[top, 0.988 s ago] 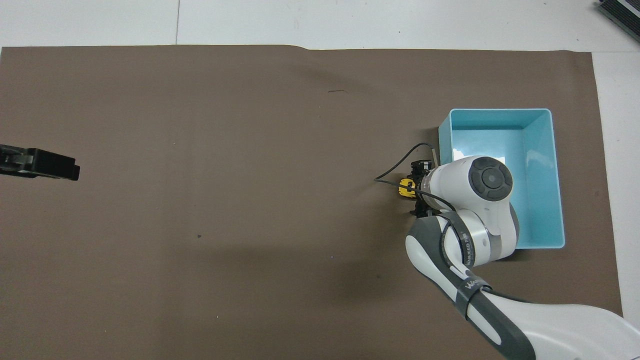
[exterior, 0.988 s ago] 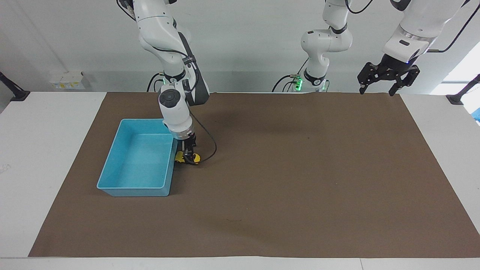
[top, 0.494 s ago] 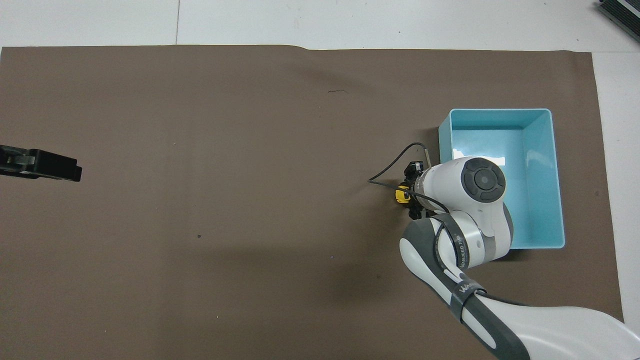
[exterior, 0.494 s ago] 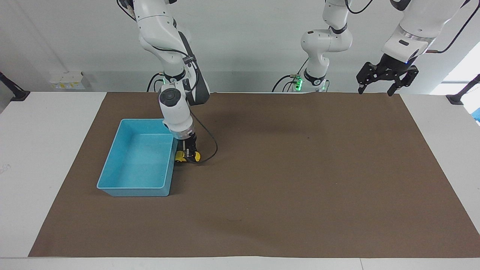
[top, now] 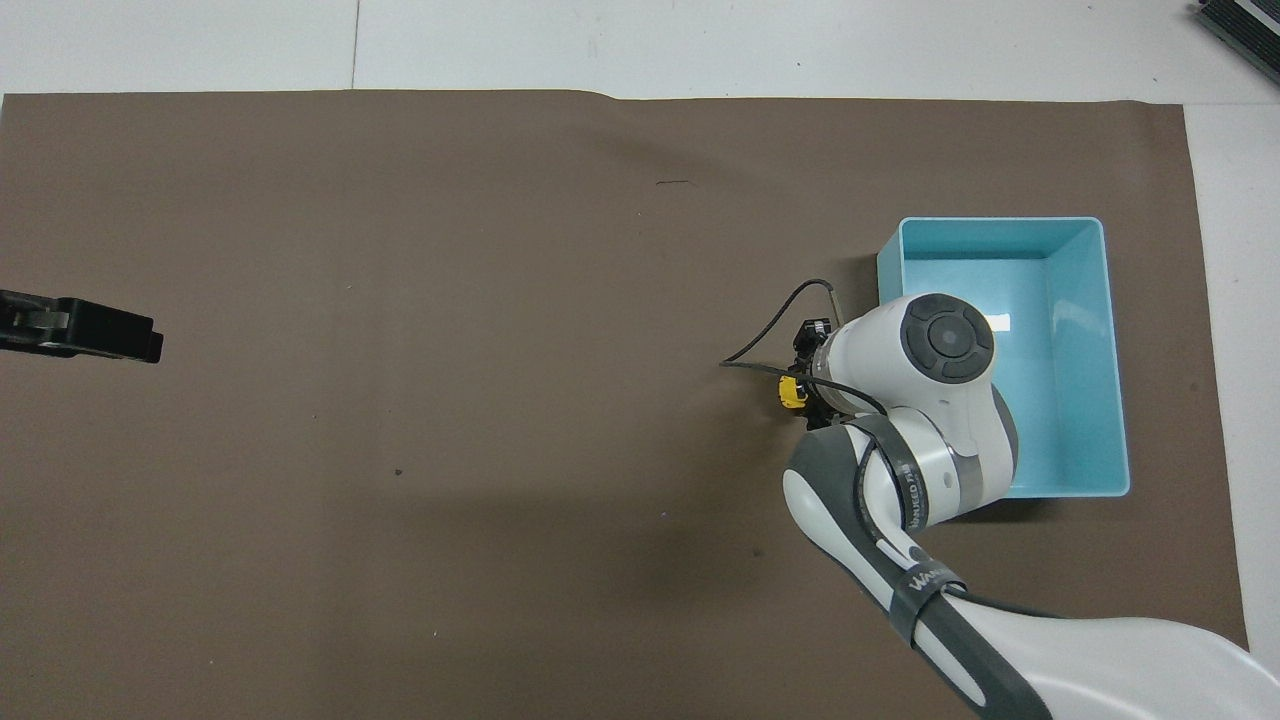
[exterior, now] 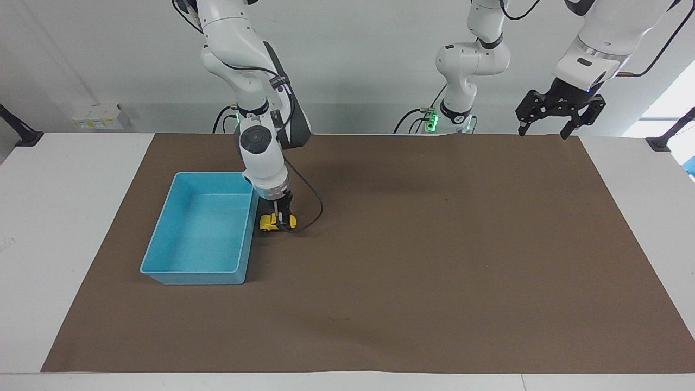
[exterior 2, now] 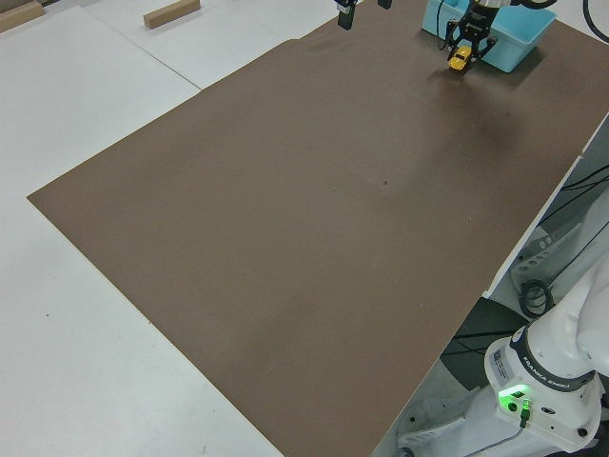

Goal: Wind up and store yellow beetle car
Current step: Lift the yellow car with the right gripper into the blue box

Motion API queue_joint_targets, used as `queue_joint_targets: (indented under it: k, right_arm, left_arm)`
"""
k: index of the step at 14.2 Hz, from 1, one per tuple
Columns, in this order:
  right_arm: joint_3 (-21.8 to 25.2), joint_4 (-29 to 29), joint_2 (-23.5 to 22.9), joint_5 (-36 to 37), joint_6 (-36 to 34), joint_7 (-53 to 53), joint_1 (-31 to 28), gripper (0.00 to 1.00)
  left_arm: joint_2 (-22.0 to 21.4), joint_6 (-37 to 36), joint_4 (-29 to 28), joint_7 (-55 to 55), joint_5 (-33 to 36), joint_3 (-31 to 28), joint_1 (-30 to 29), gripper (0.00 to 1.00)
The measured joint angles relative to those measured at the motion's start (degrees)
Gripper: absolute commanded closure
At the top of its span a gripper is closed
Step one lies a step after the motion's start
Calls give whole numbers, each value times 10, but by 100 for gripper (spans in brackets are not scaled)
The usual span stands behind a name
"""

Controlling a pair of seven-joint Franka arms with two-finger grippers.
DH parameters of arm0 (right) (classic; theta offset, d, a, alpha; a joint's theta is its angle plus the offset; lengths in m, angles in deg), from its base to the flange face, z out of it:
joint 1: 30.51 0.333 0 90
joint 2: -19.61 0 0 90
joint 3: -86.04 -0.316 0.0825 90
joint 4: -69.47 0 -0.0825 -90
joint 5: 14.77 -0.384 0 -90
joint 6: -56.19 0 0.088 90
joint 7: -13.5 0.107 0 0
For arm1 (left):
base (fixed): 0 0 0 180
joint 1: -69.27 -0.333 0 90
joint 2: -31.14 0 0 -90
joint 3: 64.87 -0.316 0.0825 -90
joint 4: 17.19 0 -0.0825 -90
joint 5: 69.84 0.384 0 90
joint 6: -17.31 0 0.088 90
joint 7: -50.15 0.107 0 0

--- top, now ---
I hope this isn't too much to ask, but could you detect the light blue plastic bin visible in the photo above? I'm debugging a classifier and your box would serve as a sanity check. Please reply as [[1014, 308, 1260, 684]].
[[876, 216, 1132, 499]]

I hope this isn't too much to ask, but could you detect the black stand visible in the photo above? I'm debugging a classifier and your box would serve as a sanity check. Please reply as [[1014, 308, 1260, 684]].
[[1194, 0, 1280, 57]]

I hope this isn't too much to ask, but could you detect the black cable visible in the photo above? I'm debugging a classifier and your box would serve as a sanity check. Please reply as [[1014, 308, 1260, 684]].
[[718, 279, 890, 417]]

